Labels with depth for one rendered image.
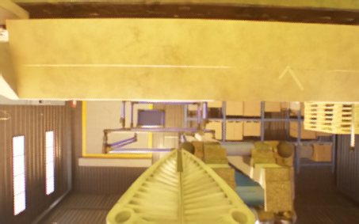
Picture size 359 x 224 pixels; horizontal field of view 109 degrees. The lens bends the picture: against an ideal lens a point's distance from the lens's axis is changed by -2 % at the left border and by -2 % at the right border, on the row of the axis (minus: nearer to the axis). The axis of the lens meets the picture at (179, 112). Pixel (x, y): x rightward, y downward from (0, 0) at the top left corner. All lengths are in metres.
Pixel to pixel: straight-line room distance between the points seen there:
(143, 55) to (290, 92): 0.39
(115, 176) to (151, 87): 12.64
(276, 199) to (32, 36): 0.63
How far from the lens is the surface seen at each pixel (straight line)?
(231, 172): 0.27
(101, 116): 12.24
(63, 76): 0.46
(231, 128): 10.01
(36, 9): 0.57
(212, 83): 0.36
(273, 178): 0.30
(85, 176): 14.12
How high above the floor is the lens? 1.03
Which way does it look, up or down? level
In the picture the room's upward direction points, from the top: 179 degrees counter-clockwise
